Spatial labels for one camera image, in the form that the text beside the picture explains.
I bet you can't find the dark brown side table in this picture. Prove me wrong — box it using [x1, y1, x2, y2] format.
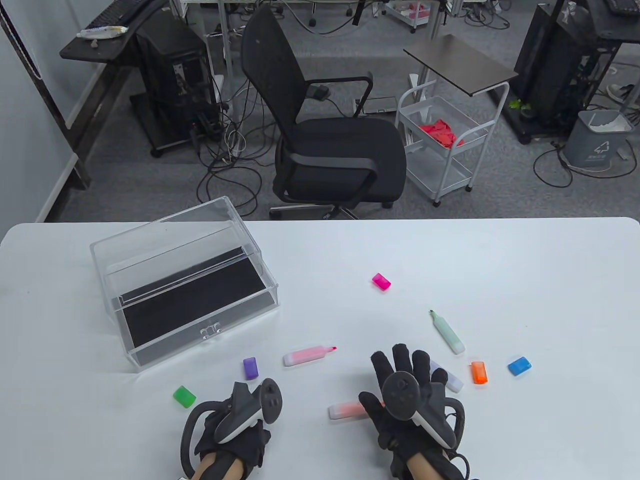
[403, 34, 519, 97]

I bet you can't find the person's right forearm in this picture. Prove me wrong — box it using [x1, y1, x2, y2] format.
[405, 447, 451, 480]

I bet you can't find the white tube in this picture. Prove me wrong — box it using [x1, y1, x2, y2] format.
[76, 25, 129, 40]

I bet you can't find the person's right hand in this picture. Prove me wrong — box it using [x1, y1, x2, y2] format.
[358, 343, 464, 462]

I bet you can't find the person's left hand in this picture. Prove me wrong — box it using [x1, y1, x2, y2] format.
[197, 382, 273, 468]

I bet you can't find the red cloth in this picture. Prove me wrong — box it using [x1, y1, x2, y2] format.
[419, 118, 465, 149]

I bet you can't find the black and white controller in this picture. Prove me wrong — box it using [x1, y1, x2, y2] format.
[179, 378, 284, 476]
[382, 372, 466, 451]

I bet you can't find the purple highlighter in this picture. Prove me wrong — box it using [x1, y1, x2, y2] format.
[429, 360, 464, 393]

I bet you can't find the white rolling cart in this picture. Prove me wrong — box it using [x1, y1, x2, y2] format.
[395, 80, 511, 208]

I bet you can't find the black looped cable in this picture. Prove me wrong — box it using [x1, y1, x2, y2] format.
[533, 145, 638, 188]

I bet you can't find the person's left forearm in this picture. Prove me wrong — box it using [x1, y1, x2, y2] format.
[187, 450, 246, 480]

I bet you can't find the black office chair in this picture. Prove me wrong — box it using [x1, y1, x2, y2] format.
[241, 5, 408, 221]

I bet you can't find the clear acrylic drawer box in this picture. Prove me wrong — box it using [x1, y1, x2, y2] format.
[90, 196, 280, 372]

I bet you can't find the pink highlighter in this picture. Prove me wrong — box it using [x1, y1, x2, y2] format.
[283, 345, 338, 367]

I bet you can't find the gray trash bin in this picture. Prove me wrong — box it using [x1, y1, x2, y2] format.
[564, 109, 635, 168]

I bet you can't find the orange highlighter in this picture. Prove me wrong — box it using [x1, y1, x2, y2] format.
[328, 401, 368, 420]

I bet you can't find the tangle of floor cables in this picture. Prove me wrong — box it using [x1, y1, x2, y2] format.
[190, 75, 263, 218]

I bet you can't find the black metal frame post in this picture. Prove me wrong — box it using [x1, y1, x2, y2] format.
[0, 7, 92, 191]

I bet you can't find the black computer tower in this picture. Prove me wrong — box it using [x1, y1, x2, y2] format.
[514, 4, 598, 128]
[129, 12, 226, 158]

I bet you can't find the small white cart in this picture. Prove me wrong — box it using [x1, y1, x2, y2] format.
[384, 0, 436, 34]

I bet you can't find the green highlighter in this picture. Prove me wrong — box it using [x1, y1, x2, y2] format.
[429, 309, 466, 356]

